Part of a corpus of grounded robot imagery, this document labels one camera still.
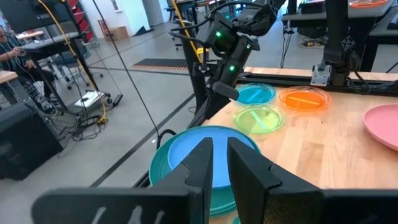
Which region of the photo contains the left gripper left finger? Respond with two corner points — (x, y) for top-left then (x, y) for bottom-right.
(30, 136), (215, 224)

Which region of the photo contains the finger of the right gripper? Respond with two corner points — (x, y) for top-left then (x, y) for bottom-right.
(203, 92), (220, 121)
(217, 95), (233, 115)

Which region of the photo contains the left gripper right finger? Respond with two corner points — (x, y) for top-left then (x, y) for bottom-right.
(226, 136), (398, 224)

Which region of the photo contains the clear green small plate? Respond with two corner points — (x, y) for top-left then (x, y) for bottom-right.
(232, 103), (286, 135)

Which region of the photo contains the teal plastic plate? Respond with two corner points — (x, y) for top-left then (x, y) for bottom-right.
(149, 174), (238, 212)
(148, 125), (262, 206)

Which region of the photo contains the blue plastic plate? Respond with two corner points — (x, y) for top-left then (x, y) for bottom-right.
(167, 129), (261, 189)

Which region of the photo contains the clear orange small plate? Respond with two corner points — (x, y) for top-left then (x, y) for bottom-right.
(278, 85), (332, 112)

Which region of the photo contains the pink plastic plate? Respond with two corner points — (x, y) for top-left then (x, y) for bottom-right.
(363, 103), (398, 152)

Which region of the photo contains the dark green plastic plate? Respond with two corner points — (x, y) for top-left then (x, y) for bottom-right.
(210, 205), (238, 218)

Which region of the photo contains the black hazard-striped floor mat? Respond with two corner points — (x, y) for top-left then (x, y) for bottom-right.
(132, 58), (190, 72)

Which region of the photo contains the cardboard box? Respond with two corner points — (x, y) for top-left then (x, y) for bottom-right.
(104, 26), (130, 41)

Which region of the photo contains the white wheeled base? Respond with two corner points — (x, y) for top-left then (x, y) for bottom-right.
(73, 90), (113, 109)

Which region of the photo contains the black cabinet box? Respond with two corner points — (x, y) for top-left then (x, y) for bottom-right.
(0, 102), (65, 181)

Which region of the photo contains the office chair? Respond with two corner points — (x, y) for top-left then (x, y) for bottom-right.
(52, 46), (104, 91)

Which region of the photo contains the orange plastic plate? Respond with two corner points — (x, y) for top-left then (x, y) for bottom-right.
(348, 0), (389, 9)

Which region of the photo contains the red storage rack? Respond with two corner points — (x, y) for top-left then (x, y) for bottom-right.
(68, 0), (95, 42)

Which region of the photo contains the dark office desk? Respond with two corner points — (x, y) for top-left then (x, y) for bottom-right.
(18, 30), (82, 60)

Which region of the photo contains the wooden table top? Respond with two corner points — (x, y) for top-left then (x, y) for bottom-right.
(0, 70), (19, 85)

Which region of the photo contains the person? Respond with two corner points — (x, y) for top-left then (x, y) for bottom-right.
(0, 26), (58, 114)

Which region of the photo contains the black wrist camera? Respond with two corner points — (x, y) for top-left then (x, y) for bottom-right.
(212, 81), (241, 101)

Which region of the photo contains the black looped floor cable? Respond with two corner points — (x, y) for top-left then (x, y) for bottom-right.
(91, 0), (178, 150)

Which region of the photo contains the yellow floor cable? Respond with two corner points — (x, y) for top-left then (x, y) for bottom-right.
(37, 0), (108, 125)

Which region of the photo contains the black floor cable tangle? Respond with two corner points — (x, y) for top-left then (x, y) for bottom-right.
(58, 114), (108, 141)

